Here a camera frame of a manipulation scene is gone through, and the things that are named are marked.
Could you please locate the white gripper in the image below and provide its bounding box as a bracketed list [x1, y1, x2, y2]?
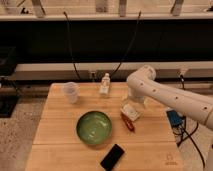
[121, 97, 145, 121]

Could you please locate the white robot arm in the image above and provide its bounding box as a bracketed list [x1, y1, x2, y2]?
[126, 65, 213, 130]

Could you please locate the red marker pen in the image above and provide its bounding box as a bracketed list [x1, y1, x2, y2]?
[121, 114, 135, 132]

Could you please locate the small white bottle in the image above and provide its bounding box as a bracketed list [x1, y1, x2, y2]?
[99, 73, 110, 95]

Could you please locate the blue box on floor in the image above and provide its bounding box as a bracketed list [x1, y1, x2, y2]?
[167, 110, 183, 127]

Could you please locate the green ceramic bowl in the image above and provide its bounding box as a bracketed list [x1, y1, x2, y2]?
[76, 111, 112, 145]

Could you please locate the black rectangular phone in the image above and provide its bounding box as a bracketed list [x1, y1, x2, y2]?
[100, 144, 124, 171]

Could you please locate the clear plastic cup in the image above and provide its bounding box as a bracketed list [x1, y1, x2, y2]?
[62, 82, 79, 104]

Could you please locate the black floor cable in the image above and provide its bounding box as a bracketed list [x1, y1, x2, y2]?
[172, 117, 207, 168]

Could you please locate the left black cable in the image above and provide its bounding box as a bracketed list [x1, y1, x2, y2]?
[62, 11, 82, 81]

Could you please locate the right black cable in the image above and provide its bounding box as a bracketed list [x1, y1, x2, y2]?
[109, 10, 142, 80]

